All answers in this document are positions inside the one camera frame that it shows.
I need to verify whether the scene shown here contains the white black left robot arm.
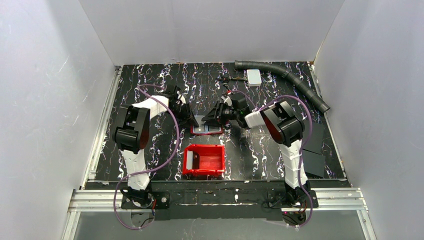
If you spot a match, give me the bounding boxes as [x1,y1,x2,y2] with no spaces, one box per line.
[111,84,199,191]

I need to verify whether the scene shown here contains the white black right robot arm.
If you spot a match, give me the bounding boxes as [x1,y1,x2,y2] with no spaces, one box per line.
[202,93,308,190]

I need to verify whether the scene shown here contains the upper black card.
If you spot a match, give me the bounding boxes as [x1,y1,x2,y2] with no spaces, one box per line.
[303,123,325,154]

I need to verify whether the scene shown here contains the black card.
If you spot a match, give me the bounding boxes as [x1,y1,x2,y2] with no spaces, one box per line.
[302,150,326,178]
[303,123,325,154]

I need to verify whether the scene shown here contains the lower black card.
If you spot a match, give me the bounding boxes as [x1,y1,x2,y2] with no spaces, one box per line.
[302,150,326,178]

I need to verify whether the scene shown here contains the black grey pliers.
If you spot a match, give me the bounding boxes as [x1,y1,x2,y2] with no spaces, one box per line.
[216,75,248,87]

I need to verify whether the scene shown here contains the white rectangular box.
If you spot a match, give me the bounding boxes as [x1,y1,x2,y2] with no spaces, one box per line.
[246,69,262,87]

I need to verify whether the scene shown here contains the red plastic bin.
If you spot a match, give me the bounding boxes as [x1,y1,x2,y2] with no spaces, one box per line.
[182,144,226,177]

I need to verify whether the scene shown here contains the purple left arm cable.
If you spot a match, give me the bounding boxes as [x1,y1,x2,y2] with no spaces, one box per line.
[113,84,181,231]

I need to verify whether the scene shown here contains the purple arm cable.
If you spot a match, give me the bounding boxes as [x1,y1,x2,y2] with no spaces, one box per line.
[228,89,314,229]
[113,84,181,231]

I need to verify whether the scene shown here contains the grey corrugated hose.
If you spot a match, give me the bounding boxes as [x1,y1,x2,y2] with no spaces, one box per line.
[234,59,331,114]

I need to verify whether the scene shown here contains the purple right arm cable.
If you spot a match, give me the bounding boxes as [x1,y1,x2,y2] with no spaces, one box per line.
[228,89,314,229]

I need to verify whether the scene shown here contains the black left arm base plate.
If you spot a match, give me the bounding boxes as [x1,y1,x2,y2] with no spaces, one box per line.
[120,187,171,210]

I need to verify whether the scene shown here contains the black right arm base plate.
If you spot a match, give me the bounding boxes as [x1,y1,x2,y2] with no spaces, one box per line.
[262,190,319,211]

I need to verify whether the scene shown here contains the aluminium frame rail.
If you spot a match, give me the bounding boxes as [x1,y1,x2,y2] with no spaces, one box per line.
[64,62,374,240]

